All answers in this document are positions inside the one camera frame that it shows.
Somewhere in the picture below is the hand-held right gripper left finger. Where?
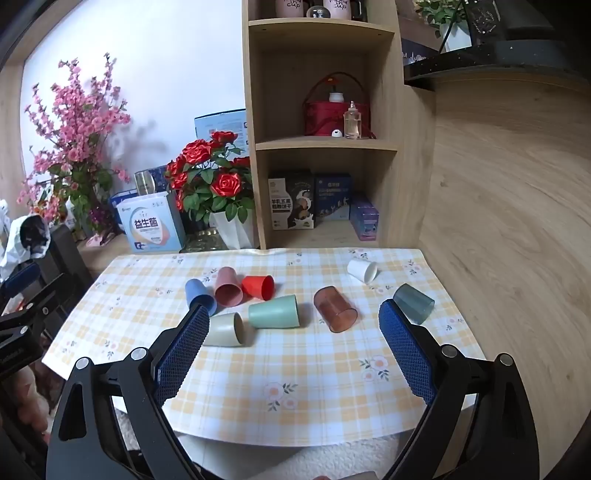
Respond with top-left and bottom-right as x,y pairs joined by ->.
46,305 -> 213,480

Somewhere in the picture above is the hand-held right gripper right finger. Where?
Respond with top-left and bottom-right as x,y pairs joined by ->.
379,299 -> 541,480

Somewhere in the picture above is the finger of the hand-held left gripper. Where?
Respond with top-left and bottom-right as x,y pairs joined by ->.
0,273 -> 66,329
0,262 -> 42,301

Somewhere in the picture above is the beige plastic cup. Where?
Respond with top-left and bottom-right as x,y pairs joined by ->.
202,312 -> 245,347

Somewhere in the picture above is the dark teal transparent cup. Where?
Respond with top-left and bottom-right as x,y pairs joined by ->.
393,283 -> 435,325

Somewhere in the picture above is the blue plastic cup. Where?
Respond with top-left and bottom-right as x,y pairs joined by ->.
185,279 -> 218,317

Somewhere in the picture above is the pink plastic cup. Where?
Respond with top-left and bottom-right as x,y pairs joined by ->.
213,267 -> 243,308

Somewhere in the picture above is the brown transparent cup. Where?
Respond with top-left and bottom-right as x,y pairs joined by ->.
313,285 -> 359,333

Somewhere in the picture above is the white plastic cup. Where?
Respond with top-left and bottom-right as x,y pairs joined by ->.
346,258 -> 379,284

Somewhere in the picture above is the green plastic cup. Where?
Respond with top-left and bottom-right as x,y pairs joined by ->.
248,294 -> 300,329

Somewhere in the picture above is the red plastic cup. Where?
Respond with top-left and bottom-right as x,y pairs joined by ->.
241,274 -> 277,301

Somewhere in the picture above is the black chair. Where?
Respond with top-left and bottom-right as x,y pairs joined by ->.
46,224 -> 96,326

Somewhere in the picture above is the yellow checkered floral tablecloth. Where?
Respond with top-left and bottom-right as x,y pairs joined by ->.
42,248 -> 488,448

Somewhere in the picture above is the clear glass tray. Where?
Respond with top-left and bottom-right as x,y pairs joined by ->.
180,228 -> 228,253

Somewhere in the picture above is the white faceted vase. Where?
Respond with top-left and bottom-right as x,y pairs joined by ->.
209,211 -> 255,251

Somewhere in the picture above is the blue and white box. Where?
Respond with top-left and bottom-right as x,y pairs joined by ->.
115,191 -> 187,254

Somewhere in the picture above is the purple box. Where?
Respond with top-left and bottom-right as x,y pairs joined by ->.
349,196 -> 380,240

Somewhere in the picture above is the metal tumbler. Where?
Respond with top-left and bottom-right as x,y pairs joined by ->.
134,169 -> 158,197

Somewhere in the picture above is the pink blossom bouquet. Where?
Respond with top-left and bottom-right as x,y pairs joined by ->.
17,54 -> 133,241

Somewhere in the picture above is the dark blue box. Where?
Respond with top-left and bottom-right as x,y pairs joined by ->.
315,174 -> 353,222

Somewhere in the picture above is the red rose bouquet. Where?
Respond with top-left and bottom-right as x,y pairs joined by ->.
165,130 -> 256,228

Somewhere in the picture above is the black and white box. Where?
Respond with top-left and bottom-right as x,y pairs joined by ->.
268,172 -> 317,231

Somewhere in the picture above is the light blue carton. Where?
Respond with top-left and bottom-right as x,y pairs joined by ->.
193,109 -> 248,154

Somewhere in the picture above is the clear perfume bottle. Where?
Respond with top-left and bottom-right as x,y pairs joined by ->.
344,100 -> 362,140

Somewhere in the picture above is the black speckled ledge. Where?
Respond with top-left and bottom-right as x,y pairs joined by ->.
403,39 -> 591,89

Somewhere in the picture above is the green plant in white pot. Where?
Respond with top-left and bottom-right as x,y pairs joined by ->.
414,0 -> 474,53

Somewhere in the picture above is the wooden shelf unit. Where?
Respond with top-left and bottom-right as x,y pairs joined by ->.
241,0 -> 437,251

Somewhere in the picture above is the pink mug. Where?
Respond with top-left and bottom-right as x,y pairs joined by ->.
322,0 -> 353,20
276,0 -> 311,18

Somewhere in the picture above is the red basket with handle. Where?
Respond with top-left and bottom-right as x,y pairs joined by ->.
302,71 -> 373,138

